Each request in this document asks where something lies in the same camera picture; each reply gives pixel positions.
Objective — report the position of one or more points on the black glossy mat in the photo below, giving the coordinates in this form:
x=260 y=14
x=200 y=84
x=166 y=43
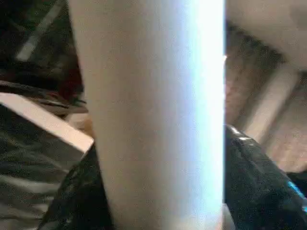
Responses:
x=24 y=179

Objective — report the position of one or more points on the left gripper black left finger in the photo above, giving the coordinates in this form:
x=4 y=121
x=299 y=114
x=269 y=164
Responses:
x=81 y=196

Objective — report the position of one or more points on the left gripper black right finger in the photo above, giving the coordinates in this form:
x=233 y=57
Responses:
x=259 y=191

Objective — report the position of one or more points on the white flat board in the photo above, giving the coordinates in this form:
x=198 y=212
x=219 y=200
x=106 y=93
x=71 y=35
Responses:
x=48 y=122

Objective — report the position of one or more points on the white plastic table leg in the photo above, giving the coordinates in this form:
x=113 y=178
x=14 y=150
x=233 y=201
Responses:
x=148 y=119

